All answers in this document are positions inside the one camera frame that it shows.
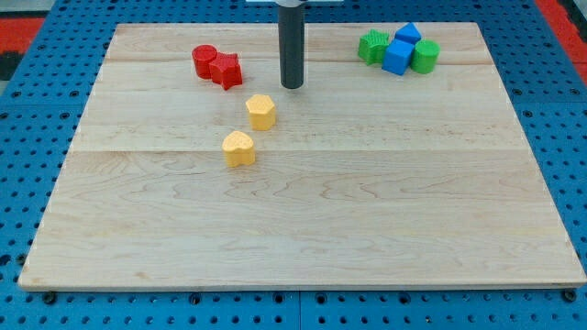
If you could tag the white robot flange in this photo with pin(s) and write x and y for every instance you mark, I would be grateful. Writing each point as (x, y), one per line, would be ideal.
(294, 3)

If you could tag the green star block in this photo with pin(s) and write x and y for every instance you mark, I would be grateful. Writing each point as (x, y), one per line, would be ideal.
(372, 46)

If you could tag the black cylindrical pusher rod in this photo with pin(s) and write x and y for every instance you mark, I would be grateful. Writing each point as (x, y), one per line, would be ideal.
(291, 33)

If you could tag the blue cube block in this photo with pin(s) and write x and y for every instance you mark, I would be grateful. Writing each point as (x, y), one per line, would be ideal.
(397, 57)

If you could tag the light wooden board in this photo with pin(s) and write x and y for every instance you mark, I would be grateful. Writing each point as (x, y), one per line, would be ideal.
(368, 181)

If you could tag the blue triangle block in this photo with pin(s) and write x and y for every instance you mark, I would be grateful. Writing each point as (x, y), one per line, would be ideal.
(408, 33)

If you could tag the yellow hexagon block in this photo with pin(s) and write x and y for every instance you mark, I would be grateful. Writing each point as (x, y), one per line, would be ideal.
(262, 112)

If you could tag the yellow heart block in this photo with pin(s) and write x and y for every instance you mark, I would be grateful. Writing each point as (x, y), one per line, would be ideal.
(238, 149)

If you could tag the red star block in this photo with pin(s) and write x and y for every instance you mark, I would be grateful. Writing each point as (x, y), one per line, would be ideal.
(225, 70)

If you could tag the red cylinder block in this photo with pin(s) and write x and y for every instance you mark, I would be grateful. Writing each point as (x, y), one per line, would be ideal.
(202, 56)

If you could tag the green cylinder block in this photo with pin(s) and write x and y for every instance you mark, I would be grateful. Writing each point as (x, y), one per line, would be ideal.
(425, 56)

